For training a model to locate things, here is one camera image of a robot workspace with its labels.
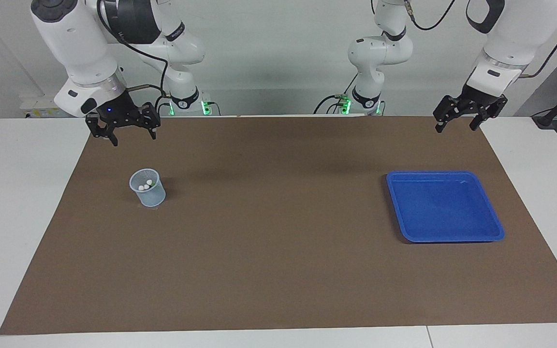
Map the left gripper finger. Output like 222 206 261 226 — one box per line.
469 99 507 131
433 96 470 133

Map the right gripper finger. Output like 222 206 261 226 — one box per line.
136 102 161 141
86 114 118 146

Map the blue plastic tray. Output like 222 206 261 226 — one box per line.
386 170 505 243

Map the white power box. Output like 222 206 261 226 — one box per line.
19 94 72 119

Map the translucent plastic cup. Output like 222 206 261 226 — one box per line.
129 168 166 207

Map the brown table mat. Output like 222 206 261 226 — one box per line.
0 115 557 335

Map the black right base cable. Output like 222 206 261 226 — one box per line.
154 94 175 116

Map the black base cable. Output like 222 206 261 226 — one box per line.
313 94 356 115
154 94 175 116

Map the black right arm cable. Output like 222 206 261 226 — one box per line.
96 0 169 97

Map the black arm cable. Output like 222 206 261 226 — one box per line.
404 0 557 79
96 0 169 97

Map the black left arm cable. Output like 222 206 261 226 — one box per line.
404 0 557 79

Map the black left base cable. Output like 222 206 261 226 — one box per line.
313 94 356 115

